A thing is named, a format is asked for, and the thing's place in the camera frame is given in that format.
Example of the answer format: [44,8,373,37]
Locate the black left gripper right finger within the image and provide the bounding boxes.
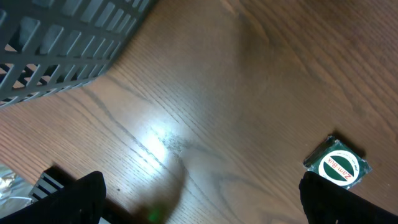
[299,171,397,224]

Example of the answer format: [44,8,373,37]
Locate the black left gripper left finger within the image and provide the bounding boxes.
[1,170,106,224]

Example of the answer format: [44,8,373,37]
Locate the green Zam-Buk box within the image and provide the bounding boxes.
[303,135,372,189]

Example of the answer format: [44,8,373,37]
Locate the dark grey plastic basket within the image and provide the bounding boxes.
[1,0,156,108]

